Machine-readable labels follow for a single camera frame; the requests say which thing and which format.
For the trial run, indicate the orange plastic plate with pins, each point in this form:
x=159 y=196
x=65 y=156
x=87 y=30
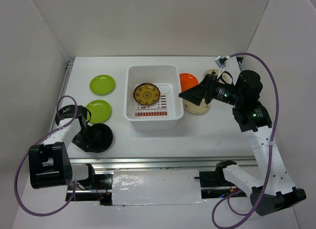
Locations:
x=187 y=81

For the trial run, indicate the white cover sheet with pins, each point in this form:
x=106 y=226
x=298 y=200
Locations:
x=156 y=187

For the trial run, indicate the yellow ornate dark-rimmed plate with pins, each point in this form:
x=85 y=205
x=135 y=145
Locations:
x=146 y=94

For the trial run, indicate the aluminium rail frame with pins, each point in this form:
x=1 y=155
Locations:
x=199 y=141

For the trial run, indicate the black plate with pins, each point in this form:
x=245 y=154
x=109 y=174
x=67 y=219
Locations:
x=98 y=138

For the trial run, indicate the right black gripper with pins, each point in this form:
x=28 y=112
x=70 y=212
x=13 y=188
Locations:
x=205 y=89

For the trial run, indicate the white plastic bin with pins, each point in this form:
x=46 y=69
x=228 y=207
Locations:
x=166 y=112

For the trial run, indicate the green plate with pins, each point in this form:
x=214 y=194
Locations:
x=102 y=85
x=100 y=111

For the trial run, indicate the cream patterned plate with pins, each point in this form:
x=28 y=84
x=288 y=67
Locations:
x=216 y=71
x=194 y=109

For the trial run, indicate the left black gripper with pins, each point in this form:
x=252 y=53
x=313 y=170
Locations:
x=83 y=144

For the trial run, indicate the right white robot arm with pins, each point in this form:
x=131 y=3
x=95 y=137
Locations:
x=254 y=121

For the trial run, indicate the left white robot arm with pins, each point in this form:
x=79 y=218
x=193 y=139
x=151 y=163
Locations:
x=49 y=163

